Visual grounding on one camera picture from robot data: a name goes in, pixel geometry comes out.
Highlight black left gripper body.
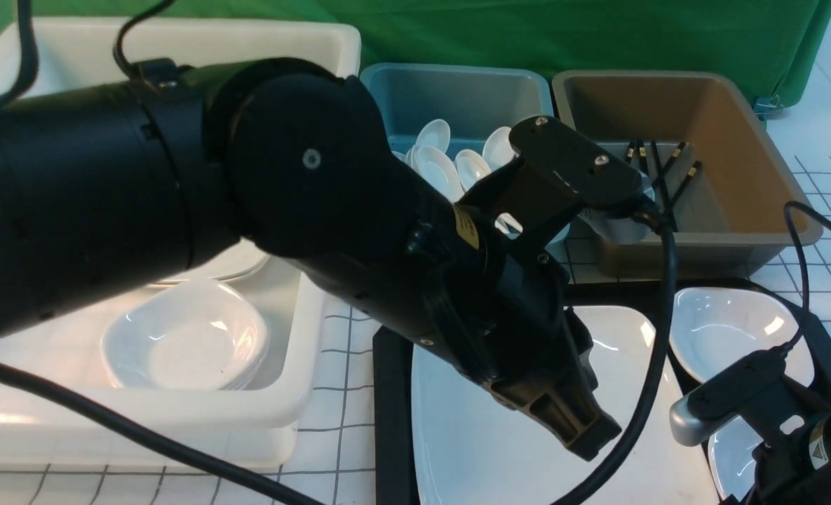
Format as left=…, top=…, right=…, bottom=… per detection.
left=415, top=203, right=621, bottom=461

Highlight white square rice plate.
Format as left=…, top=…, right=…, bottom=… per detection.
left=411, top=306, right=720, bottom=504

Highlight small white dish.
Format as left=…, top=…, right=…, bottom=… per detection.
left=708, top=417, right=762, bottom=501
left=670, top=288, right=799, bottom=383

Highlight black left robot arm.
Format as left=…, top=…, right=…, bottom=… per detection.
left=0, top=58, right=637, bottom=460

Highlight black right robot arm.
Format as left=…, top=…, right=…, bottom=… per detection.
left=709, top=415, right=831, bottom=504

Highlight pile of white spoons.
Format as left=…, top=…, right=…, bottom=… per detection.
left=390, top=119, right=515, bottom=202

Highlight black chopsticks in bin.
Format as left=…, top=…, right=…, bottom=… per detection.
left=624, top=140, right=704, bottom=232

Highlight blue plastic bin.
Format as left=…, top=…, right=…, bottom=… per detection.
left=359, top=63, right=572, bottom=246

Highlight white checked tablecloth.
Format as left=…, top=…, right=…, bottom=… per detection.
left=0, top=156, right=831, bottom=504

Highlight stacked white square plates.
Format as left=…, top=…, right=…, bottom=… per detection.
left=149, top=239, right=270, bottom=288

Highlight brown plastic bin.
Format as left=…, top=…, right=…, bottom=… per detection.
left=552, top=70, right=807, bottom=278

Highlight large white plastic bin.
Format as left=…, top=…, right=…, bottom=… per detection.
left=0, top=18, right=362, bottom=472

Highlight stacked small white dishes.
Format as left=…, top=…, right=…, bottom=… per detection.
left=99, top=279, right=271, bottom=392

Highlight metal clip on backdrop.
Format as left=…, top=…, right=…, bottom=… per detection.
left=752, top=95, right=786, bottom=122

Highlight green backdrop cloth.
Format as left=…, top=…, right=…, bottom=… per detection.
left=0, top=0, right=831, bottom=110

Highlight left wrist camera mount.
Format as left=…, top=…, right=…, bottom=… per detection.
left=460, top=116, right=668, bottom=259

